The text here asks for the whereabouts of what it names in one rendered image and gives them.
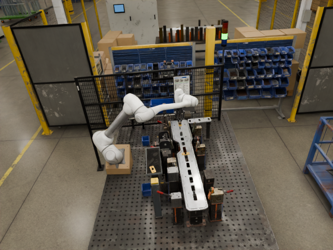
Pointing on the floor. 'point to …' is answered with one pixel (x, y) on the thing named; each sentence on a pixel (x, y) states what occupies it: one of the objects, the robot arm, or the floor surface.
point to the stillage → (319, 168)
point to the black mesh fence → (153, 96)
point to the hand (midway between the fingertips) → (179, 121)
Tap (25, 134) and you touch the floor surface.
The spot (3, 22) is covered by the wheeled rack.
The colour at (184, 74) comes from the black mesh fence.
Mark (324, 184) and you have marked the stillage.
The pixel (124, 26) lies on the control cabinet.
